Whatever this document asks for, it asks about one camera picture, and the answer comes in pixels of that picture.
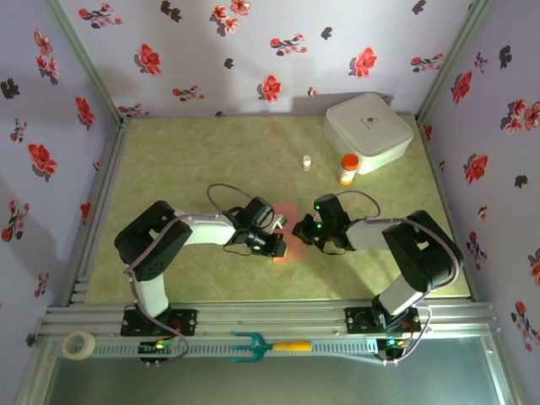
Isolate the aluminium side rail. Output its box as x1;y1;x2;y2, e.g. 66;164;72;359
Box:
62;116;132;307

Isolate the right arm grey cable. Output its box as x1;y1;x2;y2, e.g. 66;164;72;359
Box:
335;189;465;368

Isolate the white tape roll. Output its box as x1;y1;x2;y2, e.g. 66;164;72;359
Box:
61;331;96;361

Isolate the aluminium corner post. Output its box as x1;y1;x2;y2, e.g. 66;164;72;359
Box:
40;0;127;126
415;0;497;123

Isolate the white square lidded box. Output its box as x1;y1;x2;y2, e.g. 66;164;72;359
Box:
322;92;414;176

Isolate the teal garden fork yellow handle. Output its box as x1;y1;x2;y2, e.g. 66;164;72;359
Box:
229;331;312;365

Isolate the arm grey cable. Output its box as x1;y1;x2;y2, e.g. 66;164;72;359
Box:
335;189;465;368
124;183;257;368

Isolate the long aluminium frame rail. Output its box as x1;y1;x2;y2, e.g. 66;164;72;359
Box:
40;301;501;338

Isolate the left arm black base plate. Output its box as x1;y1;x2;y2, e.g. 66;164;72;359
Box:
121;306;198;338

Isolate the pink cloth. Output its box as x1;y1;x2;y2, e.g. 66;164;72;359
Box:
269;203;308;265

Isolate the grey slotted cable duct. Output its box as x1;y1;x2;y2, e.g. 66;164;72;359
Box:
90;339;381;359

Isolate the grey metal panel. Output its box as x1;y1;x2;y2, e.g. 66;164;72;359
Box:
16;337;524;405

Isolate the left arm grey cable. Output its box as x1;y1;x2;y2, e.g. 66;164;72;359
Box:
124;183;257;368

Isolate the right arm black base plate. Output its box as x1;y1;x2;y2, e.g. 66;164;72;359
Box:
344;306;423;337

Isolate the orange-capped pill bottle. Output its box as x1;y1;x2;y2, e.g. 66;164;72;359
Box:
337;154;360;186

